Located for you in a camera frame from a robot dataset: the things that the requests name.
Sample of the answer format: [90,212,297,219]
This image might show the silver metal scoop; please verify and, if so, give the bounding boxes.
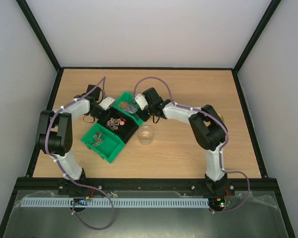
[124,103,138,115]

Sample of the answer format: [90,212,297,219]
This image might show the green black bin set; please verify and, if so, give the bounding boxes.
[81,92,144,163]

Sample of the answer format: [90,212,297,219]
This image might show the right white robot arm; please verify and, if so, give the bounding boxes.
[134,87,228,194]

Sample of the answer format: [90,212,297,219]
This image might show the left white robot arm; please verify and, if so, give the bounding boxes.
[36,85,115,181]

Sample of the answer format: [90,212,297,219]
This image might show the clear glass jar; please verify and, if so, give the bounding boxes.
[138,125,154,145]

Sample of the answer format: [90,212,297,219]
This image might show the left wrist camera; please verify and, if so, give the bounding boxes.
[99,97,116,110]

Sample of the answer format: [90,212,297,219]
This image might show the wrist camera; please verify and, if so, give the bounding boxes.
[133,94,148,111]
[99,97,116,110]

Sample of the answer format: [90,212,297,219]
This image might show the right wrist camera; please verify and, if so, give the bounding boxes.
[133,94,148,111]

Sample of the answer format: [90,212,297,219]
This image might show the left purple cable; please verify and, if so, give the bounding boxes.
[46,75,115,229]

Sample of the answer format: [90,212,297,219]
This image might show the black cage frame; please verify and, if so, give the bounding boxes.
[0,0,295,238]

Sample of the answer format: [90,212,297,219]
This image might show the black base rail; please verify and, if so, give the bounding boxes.
[14,176,279,196]

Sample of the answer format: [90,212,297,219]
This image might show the light blue cable duct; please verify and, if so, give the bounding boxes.
[20,197,209,208]

